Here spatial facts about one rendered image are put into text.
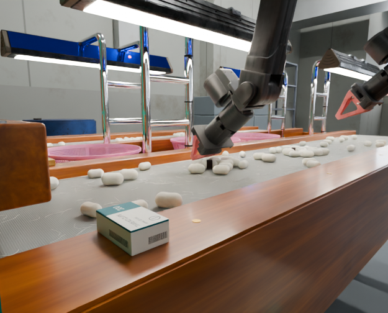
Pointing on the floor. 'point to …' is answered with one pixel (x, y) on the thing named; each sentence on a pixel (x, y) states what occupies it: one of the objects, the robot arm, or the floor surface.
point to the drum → (67, 126)
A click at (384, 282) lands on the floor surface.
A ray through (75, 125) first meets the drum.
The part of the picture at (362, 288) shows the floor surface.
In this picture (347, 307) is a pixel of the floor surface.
